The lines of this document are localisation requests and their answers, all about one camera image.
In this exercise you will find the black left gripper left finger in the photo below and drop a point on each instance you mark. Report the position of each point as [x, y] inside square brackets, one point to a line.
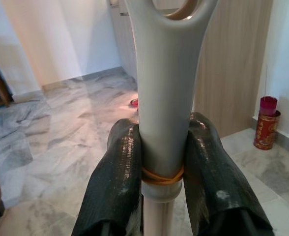
[115, 177]

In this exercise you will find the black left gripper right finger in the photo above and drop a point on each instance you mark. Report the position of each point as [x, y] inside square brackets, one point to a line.
[208, 167]

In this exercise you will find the red and orange floor offering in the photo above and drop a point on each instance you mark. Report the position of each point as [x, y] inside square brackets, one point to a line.
[134, 103]

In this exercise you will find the orange rubber band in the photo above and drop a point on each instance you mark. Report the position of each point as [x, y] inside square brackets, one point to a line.
[159, 181]

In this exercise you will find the red and gold cylindrical tin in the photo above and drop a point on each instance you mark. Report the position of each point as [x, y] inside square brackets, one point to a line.
[267, 132]

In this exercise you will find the red incense stick bundle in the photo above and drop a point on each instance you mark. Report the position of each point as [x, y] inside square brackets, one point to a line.
[268, 105]

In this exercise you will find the light wood cabinet panel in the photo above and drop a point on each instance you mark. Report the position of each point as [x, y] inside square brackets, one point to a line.
[233, 61]

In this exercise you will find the pale cabinet doors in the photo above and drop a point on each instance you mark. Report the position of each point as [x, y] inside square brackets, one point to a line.
[124, 37]

